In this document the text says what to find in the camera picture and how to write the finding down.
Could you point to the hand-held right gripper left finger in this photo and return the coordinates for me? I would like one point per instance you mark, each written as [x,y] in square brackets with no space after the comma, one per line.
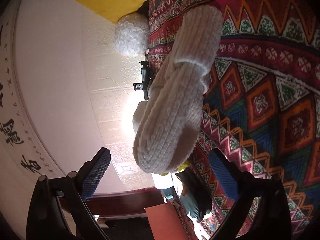
[96,172]

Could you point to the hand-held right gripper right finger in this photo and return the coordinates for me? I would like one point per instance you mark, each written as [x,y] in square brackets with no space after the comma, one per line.
[222,175]

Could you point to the blue printed pencil case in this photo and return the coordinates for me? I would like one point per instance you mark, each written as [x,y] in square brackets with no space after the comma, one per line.
[192,200]

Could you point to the orange cardboard box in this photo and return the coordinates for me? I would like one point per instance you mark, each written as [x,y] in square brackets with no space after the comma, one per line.
[165,225]

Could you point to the cream knit sock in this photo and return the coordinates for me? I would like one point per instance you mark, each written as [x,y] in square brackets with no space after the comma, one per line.
[172,110]

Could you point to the red patterned woven blanket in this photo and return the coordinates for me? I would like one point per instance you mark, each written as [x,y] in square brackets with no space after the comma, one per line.
[262,80]

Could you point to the black clamp tool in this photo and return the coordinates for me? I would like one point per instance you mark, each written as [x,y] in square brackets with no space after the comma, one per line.
[145,75]

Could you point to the white fluffy ball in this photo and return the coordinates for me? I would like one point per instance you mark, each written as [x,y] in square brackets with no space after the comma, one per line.
[130,36]

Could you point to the dark red wooden door frame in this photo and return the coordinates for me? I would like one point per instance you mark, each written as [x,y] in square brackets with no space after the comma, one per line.
[120,202]

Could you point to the calligraphy wall scroll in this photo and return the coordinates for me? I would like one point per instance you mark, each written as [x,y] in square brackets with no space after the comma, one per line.
[15,105]

